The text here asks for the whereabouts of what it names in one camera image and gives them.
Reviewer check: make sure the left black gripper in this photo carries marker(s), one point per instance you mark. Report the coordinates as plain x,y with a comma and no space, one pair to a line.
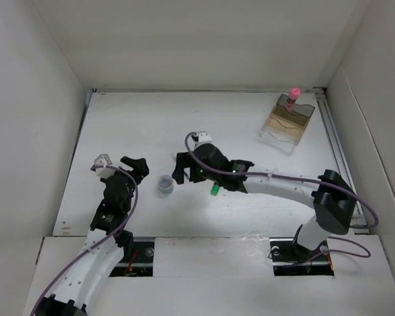
138,166

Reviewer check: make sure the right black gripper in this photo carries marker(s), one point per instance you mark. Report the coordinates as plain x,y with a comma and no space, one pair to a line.
185,160

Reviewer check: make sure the clear paperclip jar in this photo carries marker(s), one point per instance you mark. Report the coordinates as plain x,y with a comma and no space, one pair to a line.
165,184

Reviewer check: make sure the pink capped marker tube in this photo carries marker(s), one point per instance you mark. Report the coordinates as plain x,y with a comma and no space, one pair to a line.
293,95

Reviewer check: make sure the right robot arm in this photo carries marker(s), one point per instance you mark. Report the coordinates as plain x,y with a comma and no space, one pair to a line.
328,196

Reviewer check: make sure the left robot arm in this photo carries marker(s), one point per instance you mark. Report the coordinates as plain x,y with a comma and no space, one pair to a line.
72,291

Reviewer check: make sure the green cap black highlighter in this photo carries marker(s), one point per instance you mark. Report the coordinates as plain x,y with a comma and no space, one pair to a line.
215,189

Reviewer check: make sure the tiered clear desk organizer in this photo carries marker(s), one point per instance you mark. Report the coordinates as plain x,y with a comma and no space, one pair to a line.
285,125

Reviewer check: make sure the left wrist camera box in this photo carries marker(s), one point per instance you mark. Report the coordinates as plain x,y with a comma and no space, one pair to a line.
101,164

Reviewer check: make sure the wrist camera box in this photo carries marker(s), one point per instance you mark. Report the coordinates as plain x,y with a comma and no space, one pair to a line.
202,137
101,164

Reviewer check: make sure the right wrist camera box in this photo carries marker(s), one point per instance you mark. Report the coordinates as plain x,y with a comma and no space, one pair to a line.
202,137

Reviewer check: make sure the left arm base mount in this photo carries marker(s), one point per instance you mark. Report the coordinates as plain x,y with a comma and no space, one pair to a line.
139,262

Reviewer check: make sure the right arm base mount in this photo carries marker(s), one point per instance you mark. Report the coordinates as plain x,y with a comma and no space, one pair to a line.
291,260

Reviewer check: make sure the aluminium rail right side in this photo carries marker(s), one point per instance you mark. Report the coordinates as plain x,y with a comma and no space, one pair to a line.
332,136

